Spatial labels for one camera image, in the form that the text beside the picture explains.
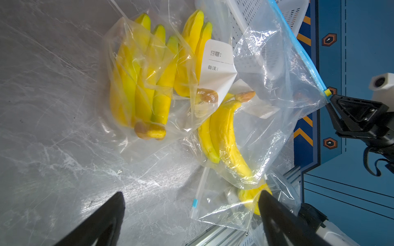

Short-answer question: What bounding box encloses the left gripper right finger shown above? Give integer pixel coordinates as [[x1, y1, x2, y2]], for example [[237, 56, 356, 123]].
[[258, 190, 308, 246]]

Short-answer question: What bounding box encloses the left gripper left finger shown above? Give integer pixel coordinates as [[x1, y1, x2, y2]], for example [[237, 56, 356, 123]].
[[56, 192, 125, 246]]

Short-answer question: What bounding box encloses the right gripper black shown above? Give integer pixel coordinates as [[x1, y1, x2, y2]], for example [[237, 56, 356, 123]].
[[326, 95, 394, 148]]

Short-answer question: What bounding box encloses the zip-top bag blue zipper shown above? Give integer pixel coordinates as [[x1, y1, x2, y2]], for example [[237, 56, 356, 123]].
[[181, 0, 332, 191]]

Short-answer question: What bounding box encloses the yellow banana bunch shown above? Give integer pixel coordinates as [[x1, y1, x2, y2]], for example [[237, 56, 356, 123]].
[[198, 91, 255, 183], [109, 10, 218, 140], [238, 183, 273, 216]]

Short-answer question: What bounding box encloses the zip-top bag with label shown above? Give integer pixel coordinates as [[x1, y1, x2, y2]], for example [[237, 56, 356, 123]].
[[100, 1, 237, 162]]

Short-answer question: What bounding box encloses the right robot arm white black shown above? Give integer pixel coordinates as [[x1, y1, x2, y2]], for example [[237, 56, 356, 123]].
[[303, 95, 394, 246]]

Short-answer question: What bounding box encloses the near zip-top bag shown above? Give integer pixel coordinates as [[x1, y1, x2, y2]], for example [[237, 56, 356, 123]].
[[190, 168, 301, 231]]

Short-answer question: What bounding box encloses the white perforated plastic basket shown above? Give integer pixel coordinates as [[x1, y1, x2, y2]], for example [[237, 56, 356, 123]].
[[224, 1, 309, 80]]

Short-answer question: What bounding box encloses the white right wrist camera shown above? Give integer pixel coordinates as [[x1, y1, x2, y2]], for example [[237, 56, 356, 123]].
[[369, 73, 394, 112]]

